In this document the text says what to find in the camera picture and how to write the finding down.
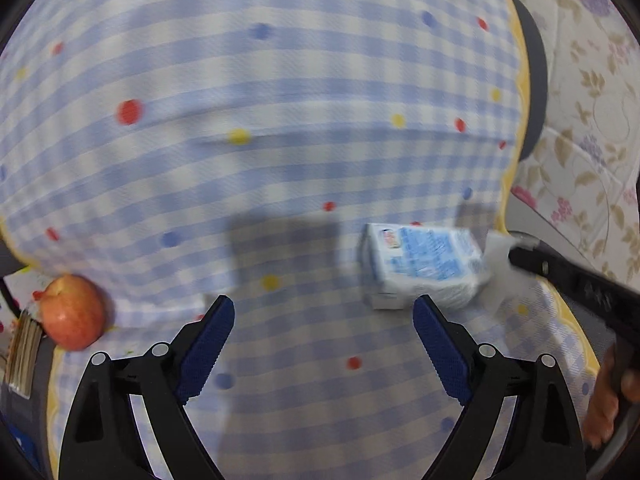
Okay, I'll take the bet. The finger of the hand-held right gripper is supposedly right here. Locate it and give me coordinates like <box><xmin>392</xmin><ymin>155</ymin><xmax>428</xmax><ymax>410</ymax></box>
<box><xmin>507</xmin><ymin>242</ymin><xmax>617</xmax><ymax>322</ymax></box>

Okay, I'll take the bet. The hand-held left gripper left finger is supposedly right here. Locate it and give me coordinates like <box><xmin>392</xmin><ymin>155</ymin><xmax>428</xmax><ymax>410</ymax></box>
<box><xmin>58</xmin><ymin>295</ymin><xmax>236</xmax><ymax>480</ymax></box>

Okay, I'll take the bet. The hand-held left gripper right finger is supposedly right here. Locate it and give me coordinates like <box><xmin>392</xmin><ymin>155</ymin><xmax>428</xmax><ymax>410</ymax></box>
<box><xmin>413</xmin><ymin>294</ymin><xmax>586</xmax><ymax>480</ymax></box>

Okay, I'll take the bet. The white foam block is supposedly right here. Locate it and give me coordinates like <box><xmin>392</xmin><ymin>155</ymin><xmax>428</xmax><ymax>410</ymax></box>
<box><xmin>482</xmin><ymin>232</ymin><xmax>524</xmax><ymax>282</ymax></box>

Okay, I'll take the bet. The blue white milk carton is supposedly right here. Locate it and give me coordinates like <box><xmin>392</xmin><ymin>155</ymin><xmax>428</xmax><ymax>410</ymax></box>
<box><xmin>359</xmin><ymin>223</ymin><xmax>486</xmax><ymax>311</ymax></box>

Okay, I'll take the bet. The person's right hand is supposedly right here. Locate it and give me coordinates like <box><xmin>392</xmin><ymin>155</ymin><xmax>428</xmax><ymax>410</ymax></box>
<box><xmin>584</xmin><ymin>344</ymin><xmax>624</xmax><ymax>452</ymax></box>

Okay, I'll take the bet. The red apple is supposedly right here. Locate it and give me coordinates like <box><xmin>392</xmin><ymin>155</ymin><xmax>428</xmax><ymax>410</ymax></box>
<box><xmin>39</xmin><ymin>274</ymin><xmax>106</xmax><ymax>351</ymax></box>

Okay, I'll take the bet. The floral bed sheet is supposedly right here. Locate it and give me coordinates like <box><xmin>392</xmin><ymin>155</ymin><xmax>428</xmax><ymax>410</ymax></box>
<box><xmin>469</xmin><ymin>0</ymin><xmax>640</xmax><ymax>292</ymax></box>

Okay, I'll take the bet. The small orange cover notebook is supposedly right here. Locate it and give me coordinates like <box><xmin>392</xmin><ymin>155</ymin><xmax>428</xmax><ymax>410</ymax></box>
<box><xmin>5</xmin><ymin>309</ymin><xmax>44</xmax><ymax>397</ymax></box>

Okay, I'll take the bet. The grey office chair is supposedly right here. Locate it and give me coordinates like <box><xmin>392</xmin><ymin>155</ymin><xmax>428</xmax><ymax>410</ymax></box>
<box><xmin>0</xmin><ymin>0</ymin><xmax>640</xmax><ymax>480</ymax></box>

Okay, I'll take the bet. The blue checkered dotted cloth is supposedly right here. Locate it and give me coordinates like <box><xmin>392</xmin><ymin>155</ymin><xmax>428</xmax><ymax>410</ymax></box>
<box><xmin>0</xmin><ymin>0</ymin><xmax>601</xmax><ymax>480</ymax></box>

